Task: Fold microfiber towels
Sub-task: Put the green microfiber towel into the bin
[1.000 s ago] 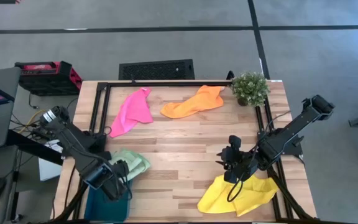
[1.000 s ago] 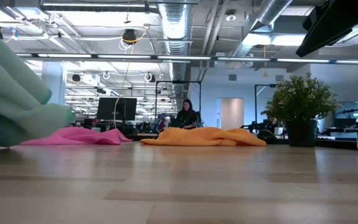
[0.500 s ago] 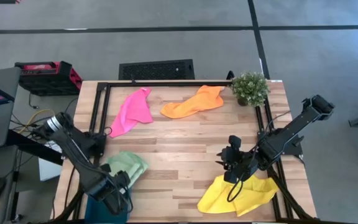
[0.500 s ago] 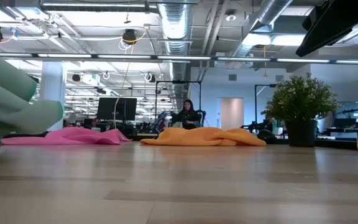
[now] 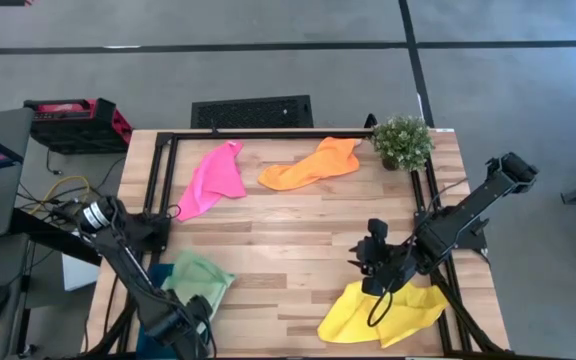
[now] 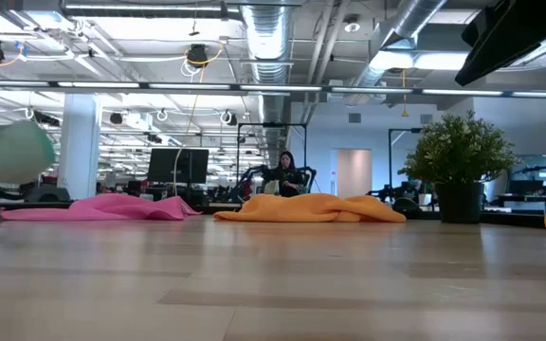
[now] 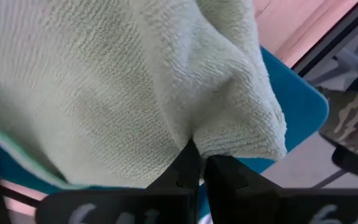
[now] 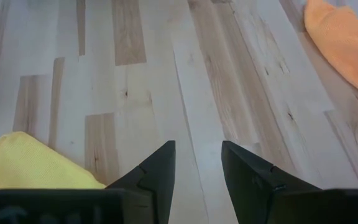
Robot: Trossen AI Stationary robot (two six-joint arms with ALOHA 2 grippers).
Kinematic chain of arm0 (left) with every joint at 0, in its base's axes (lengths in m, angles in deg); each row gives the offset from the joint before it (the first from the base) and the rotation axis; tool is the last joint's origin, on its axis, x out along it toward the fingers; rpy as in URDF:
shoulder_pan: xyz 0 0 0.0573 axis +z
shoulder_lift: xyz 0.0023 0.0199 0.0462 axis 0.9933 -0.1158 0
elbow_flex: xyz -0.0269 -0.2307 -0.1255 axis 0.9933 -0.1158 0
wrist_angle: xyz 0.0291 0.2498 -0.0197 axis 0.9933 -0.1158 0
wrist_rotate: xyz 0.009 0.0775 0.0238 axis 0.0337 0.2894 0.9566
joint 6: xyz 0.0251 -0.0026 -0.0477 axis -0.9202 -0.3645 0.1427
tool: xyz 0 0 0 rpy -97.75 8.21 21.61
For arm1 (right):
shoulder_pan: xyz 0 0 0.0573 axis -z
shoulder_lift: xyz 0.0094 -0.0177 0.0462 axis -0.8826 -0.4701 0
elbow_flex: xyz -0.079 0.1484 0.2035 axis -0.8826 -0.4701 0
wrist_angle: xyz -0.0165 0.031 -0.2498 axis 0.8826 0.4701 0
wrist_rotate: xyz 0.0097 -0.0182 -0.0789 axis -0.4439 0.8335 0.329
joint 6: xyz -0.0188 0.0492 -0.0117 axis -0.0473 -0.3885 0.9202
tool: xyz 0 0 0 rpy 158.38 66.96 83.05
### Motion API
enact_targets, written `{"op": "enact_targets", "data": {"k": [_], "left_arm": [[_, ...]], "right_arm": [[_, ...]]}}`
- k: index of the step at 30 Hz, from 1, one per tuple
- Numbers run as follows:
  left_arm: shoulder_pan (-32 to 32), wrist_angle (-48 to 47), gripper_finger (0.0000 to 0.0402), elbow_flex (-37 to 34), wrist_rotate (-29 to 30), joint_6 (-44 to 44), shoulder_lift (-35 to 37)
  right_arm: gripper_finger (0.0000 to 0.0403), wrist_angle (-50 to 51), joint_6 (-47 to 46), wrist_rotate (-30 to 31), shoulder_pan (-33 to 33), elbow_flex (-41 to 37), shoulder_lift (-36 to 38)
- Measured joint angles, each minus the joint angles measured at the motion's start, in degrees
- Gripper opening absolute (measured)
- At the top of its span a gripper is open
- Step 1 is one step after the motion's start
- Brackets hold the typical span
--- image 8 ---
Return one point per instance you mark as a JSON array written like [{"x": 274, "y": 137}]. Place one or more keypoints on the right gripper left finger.
[{"x": 154, "y": 193}]

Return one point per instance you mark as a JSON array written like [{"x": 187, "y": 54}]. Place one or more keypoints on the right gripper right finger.
[{"x": 253, "y": 193}]

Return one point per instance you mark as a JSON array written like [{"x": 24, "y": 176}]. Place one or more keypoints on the yellow microfiber towel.
[{"x": 26, "y": 165}]

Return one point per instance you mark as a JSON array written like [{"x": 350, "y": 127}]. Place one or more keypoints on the orange microfiber towel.
[{"x": 346, "y": 40}]

